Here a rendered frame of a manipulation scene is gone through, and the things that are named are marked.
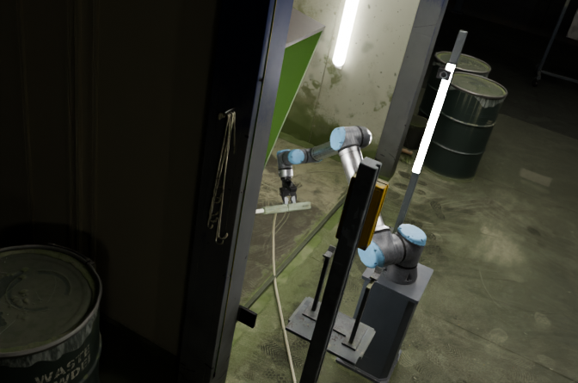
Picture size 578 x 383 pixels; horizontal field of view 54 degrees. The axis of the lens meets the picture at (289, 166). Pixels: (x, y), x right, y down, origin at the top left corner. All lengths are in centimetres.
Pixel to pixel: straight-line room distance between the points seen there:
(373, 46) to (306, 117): 94
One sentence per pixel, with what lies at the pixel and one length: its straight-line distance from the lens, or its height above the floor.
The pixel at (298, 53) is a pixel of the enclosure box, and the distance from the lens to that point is 332.
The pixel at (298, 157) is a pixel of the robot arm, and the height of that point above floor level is 85.
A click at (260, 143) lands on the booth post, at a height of 146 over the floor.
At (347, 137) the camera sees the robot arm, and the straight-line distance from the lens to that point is 290.
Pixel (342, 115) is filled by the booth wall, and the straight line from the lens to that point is 512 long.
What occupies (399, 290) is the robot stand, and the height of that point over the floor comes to 64.
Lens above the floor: 245
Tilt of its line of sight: 29 degrees down
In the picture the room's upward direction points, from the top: 12 degrees clockwise
